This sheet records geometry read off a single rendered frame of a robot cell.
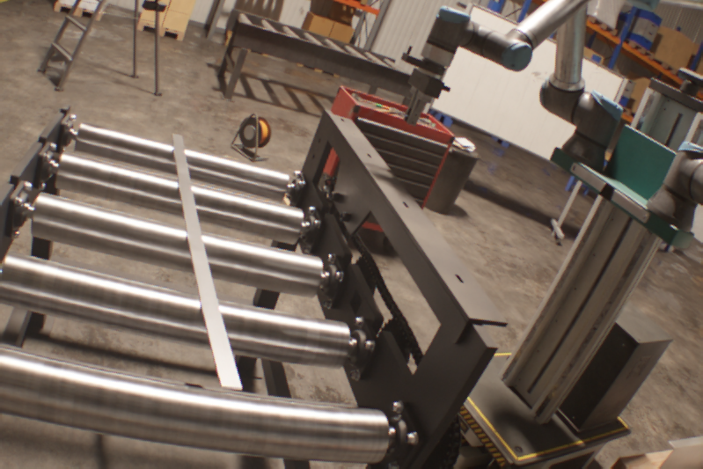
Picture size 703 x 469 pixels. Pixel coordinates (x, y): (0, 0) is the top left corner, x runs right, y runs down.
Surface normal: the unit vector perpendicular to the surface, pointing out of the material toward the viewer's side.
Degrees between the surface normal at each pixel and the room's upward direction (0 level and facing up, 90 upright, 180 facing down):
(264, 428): 42
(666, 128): 90
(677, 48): 90
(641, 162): 90
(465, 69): 90
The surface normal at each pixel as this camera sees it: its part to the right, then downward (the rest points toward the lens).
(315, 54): 0.32, 0.45
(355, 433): 0.45, -0.35
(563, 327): -0.83, -0.15
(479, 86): -0.12, 0.31
